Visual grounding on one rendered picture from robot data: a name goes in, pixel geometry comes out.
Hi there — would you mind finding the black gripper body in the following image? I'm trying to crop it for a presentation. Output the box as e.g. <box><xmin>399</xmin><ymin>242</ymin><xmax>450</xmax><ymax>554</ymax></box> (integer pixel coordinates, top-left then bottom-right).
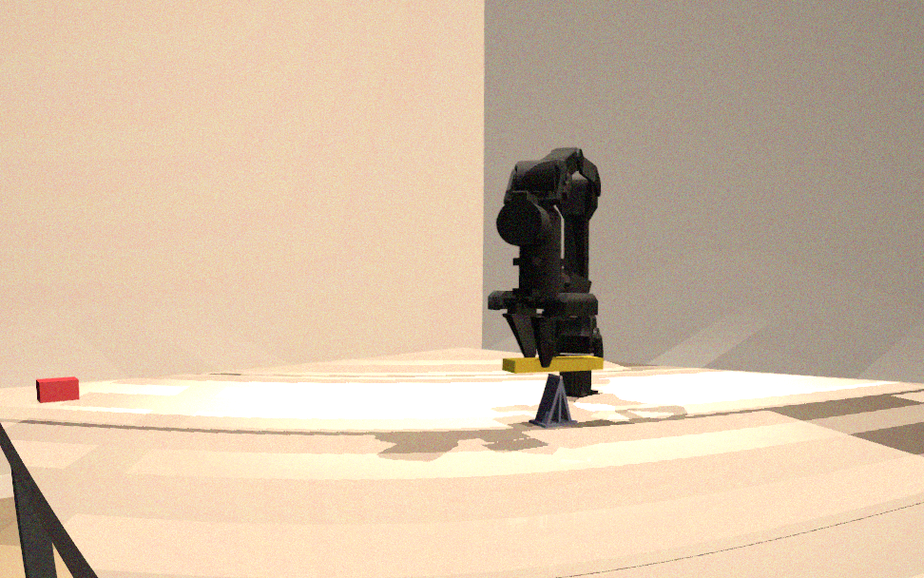
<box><xmin>488</xmin><ymin>250</ymin><xmax>598</xmax><ymax>318</ymax></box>

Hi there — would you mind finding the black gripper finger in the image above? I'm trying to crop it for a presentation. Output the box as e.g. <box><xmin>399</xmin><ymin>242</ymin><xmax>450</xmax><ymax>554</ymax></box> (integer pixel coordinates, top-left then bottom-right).
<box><xmin>531</xmin><ymin>317</ymin><xmax>578</xmax><ymax>368</ymax></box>
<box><xmin>503</xmin><ymin>313</ymin><xmax>542</xmax><ymax>357</ymax></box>

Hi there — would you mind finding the red rectangular block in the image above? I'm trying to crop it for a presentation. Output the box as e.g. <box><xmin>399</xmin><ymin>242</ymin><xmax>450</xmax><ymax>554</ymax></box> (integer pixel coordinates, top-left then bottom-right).
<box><xmin>36</xmin><ymin>376</ymin><xmax>80</xmax><ymax>403</ymax></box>

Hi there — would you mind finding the yellow bar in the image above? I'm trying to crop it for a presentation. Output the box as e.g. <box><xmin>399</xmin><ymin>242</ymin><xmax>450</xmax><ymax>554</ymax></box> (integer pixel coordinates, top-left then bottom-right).
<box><xmin>502</xmin><ymin>356</ymin><xmax>605</xmax><ymax>374</ymax></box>

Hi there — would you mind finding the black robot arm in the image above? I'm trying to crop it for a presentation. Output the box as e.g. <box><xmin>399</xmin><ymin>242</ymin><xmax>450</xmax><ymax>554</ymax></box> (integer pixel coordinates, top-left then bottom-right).
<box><xmin>496</xmin><ymin>147</ymin><xmax>604</xmax><ymax>398</ymax></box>

